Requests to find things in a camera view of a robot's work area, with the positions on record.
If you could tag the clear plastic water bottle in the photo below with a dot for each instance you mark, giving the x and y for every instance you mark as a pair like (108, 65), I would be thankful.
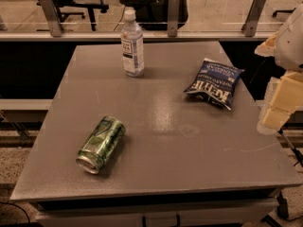
(132, 45)

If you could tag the blue Kettle chips bag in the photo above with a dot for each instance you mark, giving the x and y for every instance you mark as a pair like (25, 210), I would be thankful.
(215, 83)

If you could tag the black stand leg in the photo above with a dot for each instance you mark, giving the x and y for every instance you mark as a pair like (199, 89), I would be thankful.
(297, 153)

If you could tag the black chair base right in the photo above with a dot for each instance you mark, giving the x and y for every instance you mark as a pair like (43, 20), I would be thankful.
(276, 12)

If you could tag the green soda can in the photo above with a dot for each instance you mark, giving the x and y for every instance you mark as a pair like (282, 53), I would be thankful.
(100, 145)

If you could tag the left metal glass bracket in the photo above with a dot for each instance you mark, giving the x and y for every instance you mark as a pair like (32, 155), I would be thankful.
(52, 18)

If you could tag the black drawer handle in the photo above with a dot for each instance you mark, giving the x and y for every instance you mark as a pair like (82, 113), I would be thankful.
(165, 221)

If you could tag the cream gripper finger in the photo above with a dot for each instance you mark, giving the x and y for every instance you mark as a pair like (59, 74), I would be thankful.
(282, 98)
(267, 48)

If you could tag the middle metal glass bracket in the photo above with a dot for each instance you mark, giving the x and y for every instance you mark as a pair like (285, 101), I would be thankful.
(173, 14)

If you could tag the right metal glass bracket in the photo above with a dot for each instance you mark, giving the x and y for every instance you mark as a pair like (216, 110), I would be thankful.
(250, 25)

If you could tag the metal glass bracket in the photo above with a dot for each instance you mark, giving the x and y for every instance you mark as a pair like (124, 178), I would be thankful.
(52, 18)
(250, 25)
(173, 14)

